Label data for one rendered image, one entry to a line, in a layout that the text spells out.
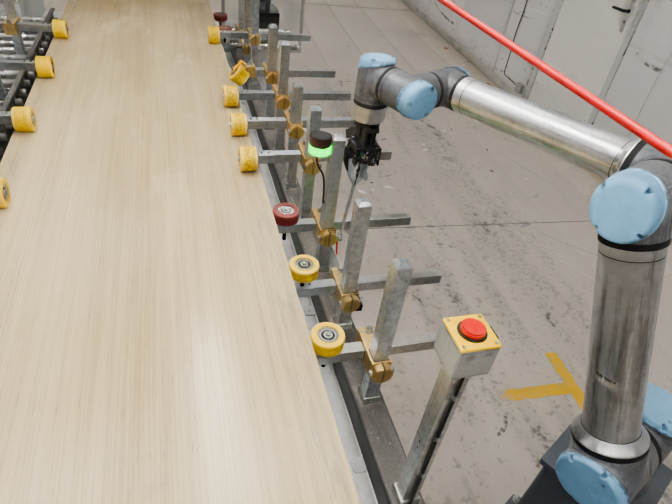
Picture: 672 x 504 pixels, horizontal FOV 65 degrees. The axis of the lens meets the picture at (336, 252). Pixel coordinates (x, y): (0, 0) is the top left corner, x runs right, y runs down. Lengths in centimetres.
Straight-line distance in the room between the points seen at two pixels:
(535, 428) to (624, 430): 118
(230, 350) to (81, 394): 30
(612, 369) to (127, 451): 91
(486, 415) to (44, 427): 171
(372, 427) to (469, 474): 91
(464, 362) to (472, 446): 142
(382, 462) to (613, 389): 51
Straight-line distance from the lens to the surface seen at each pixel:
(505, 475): 223
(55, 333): 127
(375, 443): 130
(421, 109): 130
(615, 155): 117
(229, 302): 127
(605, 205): 102
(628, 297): 108
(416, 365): 241
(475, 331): 83
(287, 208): 157
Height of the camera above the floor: 179
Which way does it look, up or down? 38 degrees down
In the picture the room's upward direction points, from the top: 9 degrees clockwise
